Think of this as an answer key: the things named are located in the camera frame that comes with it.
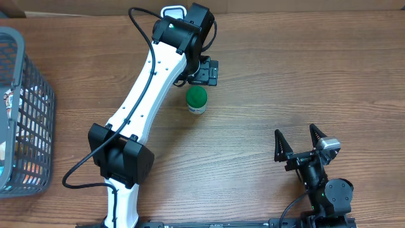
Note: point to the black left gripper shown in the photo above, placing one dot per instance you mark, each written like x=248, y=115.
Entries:
x=209, y=72

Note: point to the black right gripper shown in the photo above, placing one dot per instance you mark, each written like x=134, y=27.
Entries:
x=283, y=152

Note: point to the green lid jar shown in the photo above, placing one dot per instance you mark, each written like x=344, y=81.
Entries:
x=197, y=98

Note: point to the clear snack bag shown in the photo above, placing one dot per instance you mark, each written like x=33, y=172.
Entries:
x=8, y=99

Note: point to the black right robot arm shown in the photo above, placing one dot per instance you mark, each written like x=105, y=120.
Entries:
x=330, y=199

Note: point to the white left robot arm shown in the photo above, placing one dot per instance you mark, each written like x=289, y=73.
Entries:
x=119, y=148

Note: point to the white barcode scanner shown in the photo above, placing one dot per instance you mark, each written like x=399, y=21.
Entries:
x=174, y=11

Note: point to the grey plastic basket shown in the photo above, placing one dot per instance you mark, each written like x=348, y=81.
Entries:
x=27, y=137

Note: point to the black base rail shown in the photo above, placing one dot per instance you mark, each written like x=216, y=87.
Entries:
x=271, y=223

